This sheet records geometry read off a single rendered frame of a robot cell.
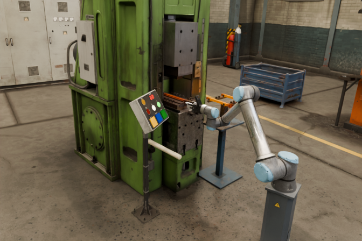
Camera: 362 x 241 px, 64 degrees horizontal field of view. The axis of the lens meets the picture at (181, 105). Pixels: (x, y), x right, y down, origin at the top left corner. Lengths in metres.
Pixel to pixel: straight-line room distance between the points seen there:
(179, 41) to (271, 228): 1.77
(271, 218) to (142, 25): 1.90
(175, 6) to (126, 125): 1.32
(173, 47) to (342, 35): 8.01
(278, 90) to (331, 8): 4.70
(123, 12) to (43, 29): 4.85
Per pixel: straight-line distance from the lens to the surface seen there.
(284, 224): 2.52
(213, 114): 2.65
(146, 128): 2.31
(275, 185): 2.39
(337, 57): 10.30
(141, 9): 2.61
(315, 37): 10.63
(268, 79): 6.45
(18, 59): 7.61
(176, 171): 3.10
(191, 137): 3.05
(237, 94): 2.27
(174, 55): 2.69
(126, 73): 2.97
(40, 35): 7.63
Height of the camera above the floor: 1.88
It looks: 18 degrees down
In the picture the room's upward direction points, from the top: 2 degrees clockwise
